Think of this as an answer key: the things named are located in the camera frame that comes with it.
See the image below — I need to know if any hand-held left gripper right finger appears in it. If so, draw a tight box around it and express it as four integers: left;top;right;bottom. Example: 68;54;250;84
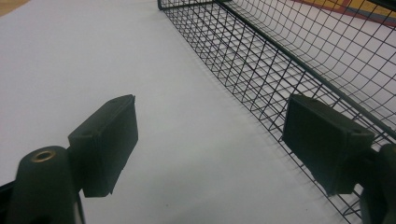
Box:
281;93;396;224

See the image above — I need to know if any red and yellow mat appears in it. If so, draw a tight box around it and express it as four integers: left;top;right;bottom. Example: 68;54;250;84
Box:
292;0;396;29

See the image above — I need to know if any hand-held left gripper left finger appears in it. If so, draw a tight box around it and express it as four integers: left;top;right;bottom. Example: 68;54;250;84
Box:
6;94;139;224

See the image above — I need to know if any black wire mesh basket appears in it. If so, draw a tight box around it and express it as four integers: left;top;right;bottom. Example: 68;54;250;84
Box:
157;0;396;224

